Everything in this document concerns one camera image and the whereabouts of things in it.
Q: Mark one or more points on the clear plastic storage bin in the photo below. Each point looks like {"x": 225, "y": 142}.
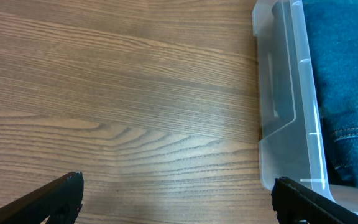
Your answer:
{"x": 292, "y": 141}

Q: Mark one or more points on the blue denim jeans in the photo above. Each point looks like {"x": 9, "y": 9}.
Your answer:
{"x": 332, "y": 28}

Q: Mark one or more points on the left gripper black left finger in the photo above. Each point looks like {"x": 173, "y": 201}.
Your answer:
{"x": 59, "y": 201}

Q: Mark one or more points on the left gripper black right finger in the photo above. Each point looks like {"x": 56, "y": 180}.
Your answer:
{"x": 295, "y": 203}

